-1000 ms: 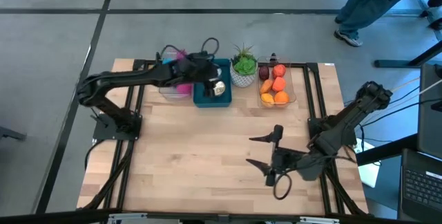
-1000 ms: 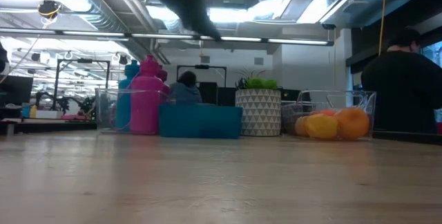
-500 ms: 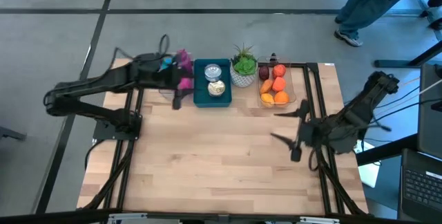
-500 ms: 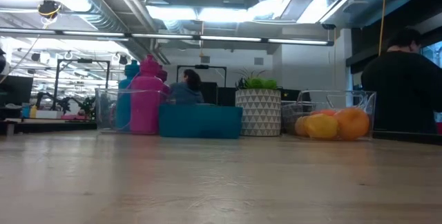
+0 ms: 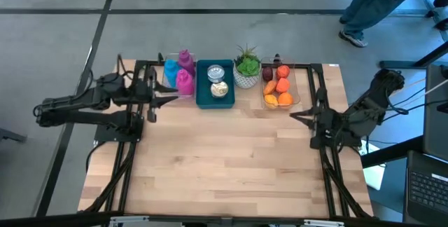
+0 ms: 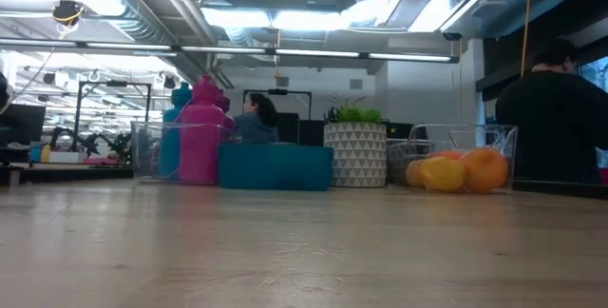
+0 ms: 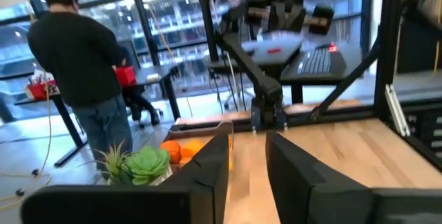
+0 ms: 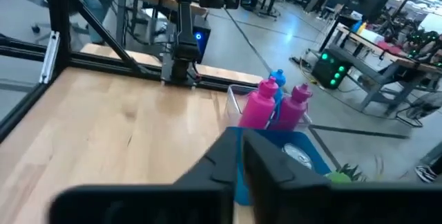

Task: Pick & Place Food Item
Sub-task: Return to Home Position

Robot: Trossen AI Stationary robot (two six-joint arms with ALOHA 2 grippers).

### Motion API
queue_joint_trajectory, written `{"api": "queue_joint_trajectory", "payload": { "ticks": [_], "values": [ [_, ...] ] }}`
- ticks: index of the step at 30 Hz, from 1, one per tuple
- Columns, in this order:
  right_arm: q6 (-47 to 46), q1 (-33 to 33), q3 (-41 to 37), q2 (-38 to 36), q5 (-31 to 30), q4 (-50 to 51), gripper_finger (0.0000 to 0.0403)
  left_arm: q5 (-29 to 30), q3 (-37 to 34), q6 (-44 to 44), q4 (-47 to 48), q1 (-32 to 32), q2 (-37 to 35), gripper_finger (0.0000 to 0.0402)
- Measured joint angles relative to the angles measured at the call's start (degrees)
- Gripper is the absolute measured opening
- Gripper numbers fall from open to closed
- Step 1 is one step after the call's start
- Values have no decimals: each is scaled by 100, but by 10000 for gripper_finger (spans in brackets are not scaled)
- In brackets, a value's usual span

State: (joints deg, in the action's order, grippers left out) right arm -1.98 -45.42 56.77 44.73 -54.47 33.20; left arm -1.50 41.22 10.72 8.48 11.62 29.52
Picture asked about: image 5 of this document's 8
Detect bright pink water bottle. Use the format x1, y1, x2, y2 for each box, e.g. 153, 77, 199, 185
176, 68, 195, 97

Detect blue plastic water bottle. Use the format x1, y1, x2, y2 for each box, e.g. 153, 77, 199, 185
164, 59, 180, 88

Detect clear plastic bin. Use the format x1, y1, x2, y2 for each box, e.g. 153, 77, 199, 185
260, 57, 302, 111
162, 53, 199, 98

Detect round orange toy fruit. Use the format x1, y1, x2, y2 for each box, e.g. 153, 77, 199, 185
277, 92, 295, 107
275, 77, 291, 94

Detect tin can red-blue label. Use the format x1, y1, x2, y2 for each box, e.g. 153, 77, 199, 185
210, 81, 230, 99

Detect black table leg bar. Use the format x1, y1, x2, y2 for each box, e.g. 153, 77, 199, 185
360, 135, 425, 169

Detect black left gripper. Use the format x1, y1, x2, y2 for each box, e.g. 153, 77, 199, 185
131, 66, 180, 123

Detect office chair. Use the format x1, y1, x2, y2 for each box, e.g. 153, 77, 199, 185
418, 0, 448, 32

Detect grey chair base leg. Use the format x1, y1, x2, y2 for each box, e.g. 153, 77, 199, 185
0, 127, 27, 144

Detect black crossbar silver brackets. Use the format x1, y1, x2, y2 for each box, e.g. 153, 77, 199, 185
0, 212, 448, 227

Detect purple magenta water bottle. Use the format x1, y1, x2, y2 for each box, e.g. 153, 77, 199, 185
178, 48, 196, 76

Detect orange toy sweet potato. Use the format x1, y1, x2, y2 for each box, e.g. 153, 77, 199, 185
262, 80, 278, 96

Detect black laptop keyboard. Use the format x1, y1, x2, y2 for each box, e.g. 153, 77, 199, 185
402, 149, 448, 226

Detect yellow-orange toy lemon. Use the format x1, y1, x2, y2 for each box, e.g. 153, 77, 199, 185
264, 94, 280, 109

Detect dark grey monitor back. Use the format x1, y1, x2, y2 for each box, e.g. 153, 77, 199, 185
422, 64, 448, 163

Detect silver-lidded tin can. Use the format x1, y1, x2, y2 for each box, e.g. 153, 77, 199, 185
206, 64, 226, 80

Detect potted succulent plant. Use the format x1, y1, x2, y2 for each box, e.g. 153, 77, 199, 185
232, 43, 263, 90

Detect teal plastic tray bin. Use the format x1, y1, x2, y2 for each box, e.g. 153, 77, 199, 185
195, 58, 236, 110

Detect white paper sheet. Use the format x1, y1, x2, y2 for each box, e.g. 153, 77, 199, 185
362, 139, 386, 191

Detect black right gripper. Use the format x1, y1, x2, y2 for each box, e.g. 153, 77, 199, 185
289, 87, 340, 150

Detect red-orange toy bell pepper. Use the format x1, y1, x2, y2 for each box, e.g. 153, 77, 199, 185
275, 64, 291, 80

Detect dark red toy beet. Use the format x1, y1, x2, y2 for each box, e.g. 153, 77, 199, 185
262, 66, 274, 83

